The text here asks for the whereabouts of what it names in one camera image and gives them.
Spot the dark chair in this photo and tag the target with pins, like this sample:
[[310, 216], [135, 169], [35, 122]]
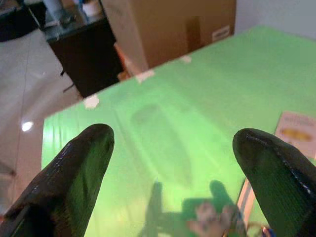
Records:
[[14, 22]]

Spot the green plastic board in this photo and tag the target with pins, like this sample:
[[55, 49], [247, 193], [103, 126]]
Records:
[[202, 103]]

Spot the brown cardboard box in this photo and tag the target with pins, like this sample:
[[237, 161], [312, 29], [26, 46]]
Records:
[[168, 29]]

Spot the black cabinet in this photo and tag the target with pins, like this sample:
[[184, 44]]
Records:
[[86, 54]]

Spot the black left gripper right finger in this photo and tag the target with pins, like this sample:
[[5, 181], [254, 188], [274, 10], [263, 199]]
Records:
[[279, 177]]

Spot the white cup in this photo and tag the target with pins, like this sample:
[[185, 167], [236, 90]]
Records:
[[91, 7]]

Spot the white tape piece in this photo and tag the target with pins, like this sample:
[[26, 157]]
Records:
[[145, 75], [91, 101], [185, 59]]

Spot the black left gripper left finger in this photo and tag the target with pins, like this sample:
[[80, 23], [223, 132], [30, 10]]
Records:
[[61, 177]]

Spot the white card with yellow print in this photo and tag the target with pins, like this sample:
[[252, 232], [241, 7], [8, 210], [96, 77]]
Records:
[[297, 130]]

